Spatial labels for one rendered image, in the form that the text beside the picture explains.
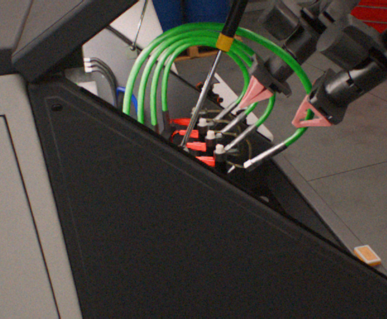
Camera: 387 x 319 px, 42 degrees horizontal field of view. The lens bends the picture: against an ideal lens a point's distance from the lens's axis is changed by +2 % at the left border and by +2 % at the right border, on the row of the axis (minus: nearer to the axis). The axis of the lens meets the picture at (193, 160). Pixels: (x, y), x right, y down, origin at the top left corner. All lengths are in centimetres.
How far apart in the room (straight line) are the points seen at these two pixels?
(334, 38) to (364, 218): 216
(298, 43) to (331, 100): 17
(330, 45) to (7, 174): 51
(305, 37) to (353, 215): 202
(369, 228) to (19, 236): 233
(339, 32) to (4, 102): 50
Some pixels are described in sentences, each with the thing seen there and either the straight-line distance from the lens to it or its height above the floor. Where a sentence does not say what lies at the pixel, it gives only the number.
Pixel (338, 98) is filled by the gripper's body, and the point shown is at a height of 131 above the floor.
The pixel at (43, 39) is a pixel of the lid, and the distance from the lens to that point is 60.
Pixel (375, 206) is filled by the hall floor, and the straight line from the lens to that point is 304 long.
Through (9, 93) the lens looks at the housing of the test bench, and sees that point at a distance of 64.
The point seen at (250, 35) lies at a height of 141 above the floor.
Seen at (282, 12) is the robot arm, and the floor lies 143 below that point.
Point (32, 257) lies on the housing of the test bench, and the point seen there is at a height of 120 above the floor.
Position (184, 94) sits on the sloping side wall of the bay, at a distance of 137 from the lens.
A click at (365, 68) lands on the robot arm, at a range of 87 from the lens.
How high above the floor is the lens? 163
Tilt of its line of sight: 28 degrees down
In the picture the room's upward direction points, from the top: 5 degrees counter-clockwise
